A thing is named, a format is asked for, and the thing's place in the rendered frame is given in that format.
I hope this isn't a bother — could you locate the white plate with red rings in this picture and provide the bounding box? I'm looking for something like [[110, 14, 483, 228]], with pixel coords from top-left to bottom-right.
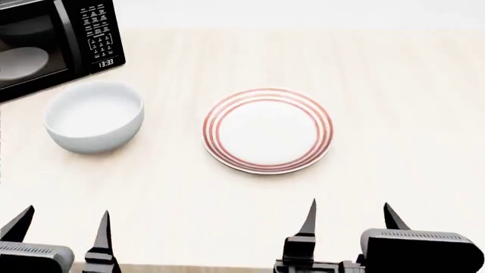
[[201, 87, 334, 175]]

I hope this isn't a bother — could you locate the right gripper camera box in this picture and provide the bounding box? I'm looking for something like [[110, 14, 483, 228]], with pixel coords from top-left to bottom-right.
[[358, 227, 485, 273]]

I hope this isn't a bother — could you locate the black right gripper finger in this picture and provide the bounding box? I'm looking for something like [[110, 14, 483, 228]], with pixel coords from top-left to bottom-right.
[[383, 202, 412, 231], [283, 198, 318, 262]]

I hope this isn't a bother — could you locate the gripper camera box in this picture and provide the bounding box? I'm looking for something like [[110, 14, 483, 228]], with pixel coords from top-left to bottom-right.
[[0, 240, 76, 273], [358, 227, 485, 273]]

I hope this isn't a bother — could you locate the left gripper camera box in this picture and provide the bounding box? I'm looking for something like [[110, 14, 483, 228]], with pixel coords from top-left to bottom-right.
[[0, 240, 76, 273]]

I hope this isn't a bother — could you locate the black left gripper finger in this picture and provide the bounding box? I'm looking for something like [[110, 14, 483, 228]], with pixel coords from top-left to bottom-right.
[[84, 209, 116, 264], [0, 205, 36, 243]]

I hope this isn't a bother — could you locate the black microwave oven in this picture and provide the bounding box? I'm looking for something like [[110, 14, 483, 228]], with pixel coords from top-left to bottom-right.
[[0, 0, 127, 104]]

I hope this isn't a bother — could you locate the white ceramic bowl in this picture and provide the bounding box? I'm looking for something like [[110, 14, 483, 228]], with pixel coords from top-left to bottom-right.
[[42, 80, 146, 155]]

